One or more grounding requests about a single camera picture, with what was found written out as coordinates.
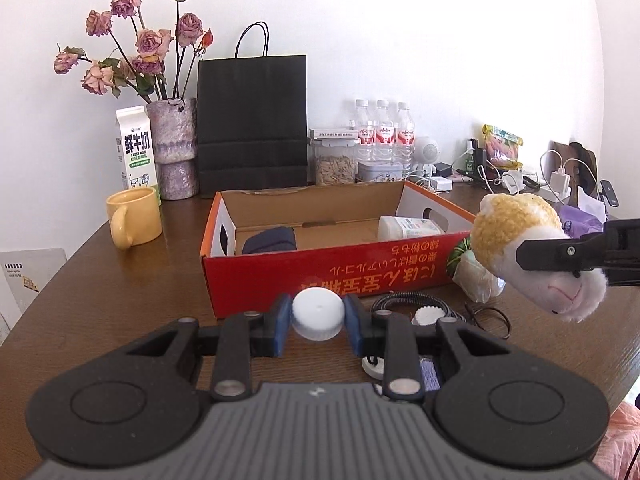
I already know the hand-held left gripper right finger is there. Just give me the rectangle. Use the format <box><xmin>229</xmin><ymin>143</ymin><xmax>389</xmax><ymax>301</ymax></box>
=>
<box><xmin>342</xmin><ymin>294</ymin><xmax>526</xmax><ymax>402</ymax></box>

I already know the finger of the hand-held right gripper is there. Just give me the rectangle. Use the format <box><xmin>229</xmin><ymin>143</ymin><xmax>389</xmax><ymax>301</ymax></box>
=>
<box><xmin>516</xmin><ymin>233</ymin><xmax>607</xmax><ymax>279</ymax></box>

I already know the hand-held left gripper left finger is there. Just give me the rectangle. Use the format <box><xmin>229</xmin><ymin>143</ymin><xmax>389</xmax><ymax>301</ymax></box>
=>
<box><xmin>120</xmin><ymin>294</ymin><xmax>294</xmax><ymax>402</ymax></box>

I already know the white bottle cap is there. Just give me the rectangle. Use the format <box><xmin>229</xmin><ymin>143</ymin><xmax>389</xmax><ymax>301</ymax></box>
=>
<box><xmin>292</xmin><ymin>289</ymin><xmax>346</xmax><ymax>342</ymax></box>

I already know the yellow white sheep plush toy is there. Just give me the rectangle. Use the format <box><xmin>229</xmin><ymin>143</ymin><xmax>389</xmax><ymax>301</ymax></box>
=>
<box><xmin>472</xmin><ymin>193</ymin><xmax>609</xmax><ymax>324</ymax></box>

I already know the black braided cable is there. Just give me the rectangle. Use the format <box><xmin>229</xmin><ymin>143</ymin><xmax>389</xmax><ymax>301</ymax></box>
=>
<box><xmin>372</xmin><ymin>291</ymin><xmax>463</xmax><ymax>322</ymax></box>

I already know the red cardboard box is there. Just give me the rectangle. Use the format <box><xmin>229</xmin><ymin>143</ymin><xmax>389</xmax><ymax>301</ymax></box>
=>
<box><xmin>199</xmin><ymin>180</ymin><xmax>477</xmax><ymax>320</ymax></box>

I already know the dark blue pouch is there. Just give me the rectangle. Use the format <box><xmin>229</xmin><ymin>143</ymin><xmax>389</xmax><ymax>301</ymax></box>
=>
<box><xmin>242</xmin><ymin>226</ymin><xmax>299</xmax><ymax>256</ymax></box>

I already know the black hair tie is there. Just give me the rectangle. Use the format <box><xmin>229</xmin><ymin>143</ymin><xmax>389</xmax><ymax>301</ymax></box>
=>
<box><xmin>464</xmin><ymin>302</ymin><xmax>512</xmax><ymax>342</ymax></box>

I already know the purple knit cloth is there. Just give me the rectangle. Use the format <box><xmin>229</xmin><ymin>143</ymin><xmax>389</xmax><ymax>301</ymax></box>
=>
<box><xmin>419</xmin><ymin>356</ymin><xmax>442</xmax><ymax>392</ymax></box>

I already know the white plastic bottle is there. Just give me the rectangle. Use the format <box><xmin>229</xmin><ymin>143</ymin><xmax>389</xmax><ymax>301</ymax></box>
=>
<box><xmin>377</xmin><ymin>215</ymin><xmax>446</xmax><ymax>241</ymax></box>

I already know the purple plastic bag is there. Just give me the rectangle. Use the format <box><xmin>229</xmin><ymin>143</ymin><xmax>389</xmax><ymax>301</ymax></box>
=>
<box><xmin>556</xmin><ymin>204</ymin><xmax>607</xmax><ymax>239</ymax></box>

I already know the white ribbed disc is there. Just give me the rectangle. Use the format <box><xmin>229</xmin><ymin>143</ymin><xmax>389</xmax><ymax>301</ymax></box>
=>
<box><xmin>362</xmin><ymin>357</ymin><xmax>387</xmax><ymax>382</ymax></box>
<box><xmin>412</xmin><ymin>306</ymin><xmax>447</xmax><ymax>327</ymax></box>

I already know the black phone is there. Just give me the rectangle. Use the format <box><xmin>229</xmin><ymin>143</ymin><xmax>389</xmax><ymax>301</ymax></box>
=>
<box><xmin>599</xmin><ymin>179</ymin><xmax>621</xmax><ymax>207</ymax></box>

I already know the white face mask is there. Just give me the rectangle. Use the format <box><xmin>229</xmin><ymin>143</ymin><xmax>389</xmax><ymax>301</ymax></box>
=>
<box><xmin>501</xmin><ymin>170</ymin><xmax>527</xmax><ymax>197</ymax></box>

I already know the yellow snack packet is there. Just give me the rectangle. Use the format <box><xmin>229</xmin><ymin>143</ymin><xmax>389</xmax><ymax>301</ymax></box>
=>
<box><xmin>482</xmin><ymin>124</ymin><xmax>525</xmax><ymax>171</ymax></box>

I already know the decorated tin box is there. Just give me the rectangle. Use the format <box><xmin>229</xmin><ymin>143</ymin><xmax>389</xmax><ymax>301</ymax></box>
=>
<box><xmin>355</xmin><ymin>162</ymin><xmax>404</xmax><ymax>184</ymax></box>

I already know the clear seed container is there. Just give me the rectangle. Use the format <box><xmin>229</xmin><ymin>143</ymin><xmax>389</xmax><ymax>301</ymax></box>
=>
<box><xmin>313</xmin><ymin>140</ymin><xmax>359</xmax><ymax>187</ymax></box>

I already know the white round speaker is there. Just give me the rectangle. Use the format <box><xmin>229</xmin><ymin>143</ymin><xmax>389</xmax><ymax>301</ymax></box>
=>
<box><xmin>413</xmin><ymin>135</ymin><xmax>441</xmax><ymax>166</ymax></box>

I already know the yellow mug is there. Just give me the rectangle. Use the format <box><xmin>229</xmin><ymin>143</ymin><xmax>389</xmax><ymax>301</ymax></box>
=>
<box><xmin>105</xmin><ymin>187</ymin><xmax>164</xmax><ymax>250</ymax></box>

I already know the pink cloth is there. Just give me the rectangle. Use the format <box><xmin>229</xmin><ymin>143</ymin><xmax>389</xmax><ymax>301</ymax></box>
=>
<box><xmin>596</xmin><ymin>402</ymin><xmax>640</xmax><ymax>480</ymax></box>

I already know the clear water bottle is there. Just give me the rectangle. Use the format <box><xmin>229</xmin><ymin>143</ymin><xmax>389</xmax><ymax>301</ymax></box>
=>
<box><xmin>394</xmin><ymin>102</ymin><xmax>417</xmax><ymax>177</ymax></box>
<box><xmin>374</xmin><ymin>99</ymin><xmax>397</xmax><ymax>164</ymax></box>
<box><xmin>355</xmin><ymin>99</ymin><xmax>377</xmax><ymax>164</ymax></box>

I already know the flat white box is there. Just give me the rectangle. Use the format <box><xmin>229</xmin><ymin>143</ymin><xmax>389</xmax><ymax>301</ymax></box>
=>
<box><xmin>308</xmin><ymin>128</ymin><xmax>361</xmax><ymax>144</ymax></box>

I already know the black paper bag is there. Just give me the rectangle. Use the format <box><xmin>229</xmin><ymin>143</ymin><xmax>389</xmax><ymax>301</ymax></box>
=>
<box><xmin>196</xmin><ymin>21</ymin><xmax>309</xmax><ymax>199</ymax></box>

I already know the purple ceramic vase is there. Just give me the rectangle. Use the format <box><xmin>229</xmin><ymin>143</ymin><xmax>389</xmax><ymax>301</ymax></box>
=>
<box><xmin>146</xmin><ymin>97</ymin><xmax>200</xmax><ymax>201</ymax></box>

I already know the white green milk carton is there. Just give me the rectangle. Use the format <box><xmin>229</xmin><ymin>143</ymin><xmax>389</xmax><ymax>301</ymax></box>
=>
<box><xmin>115</xmin><ymin>105</ymin><xmax>162</xmax><ymax>207</ymax></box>

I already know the white paper card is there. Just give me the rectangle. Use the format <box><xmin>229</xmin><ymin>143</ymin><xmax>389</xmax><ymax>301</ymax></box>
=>
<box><xmin>0</xmin><ymin>247</ymin><xmax>69</xmax><ymax>343</ymax></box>

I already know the dried rose bouquet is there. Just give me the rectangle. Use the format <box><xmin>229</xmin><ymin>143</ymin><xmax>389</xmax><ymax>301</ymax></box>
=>
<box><xmin>53</xmin><ymin>0</ymin><xmax>216</xmax><ymax>104</ymax></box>

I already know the white wall plug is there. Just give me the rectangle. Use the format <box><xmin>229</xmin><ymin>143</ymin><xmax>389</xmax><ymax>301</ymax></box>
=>
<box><xmin>549</xmin><ymin>169</ymin><xmax>572</xmax><ymax>203</ymax></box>

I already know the white charger with cable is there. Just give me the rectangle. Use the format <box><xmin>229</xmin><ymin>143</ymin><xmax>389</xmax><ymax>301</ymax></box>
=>
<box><xmin>547</xmin><ymin>140</ymin><xmax>599</xmax><ymax>197</ymax></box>

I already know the white cable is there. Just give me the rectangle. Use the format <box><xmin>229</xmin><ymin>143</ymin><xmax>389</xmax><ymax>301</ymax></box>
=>
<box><xmin>475</xmin><ymin>164</ymin><xmax>506</xmax><ymax>195</ymax></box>

